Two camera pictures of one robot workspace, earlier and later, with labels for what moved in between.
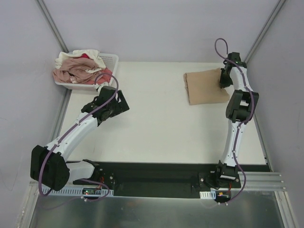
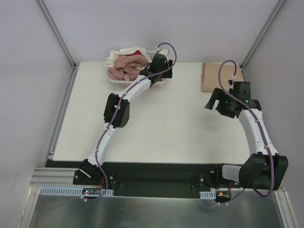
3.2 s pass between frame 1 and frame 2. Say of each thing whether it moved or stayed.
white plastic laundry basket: moved
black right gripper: moved
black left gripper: moved
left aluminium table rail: stayed
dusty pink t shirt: moved
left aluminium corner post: stayed
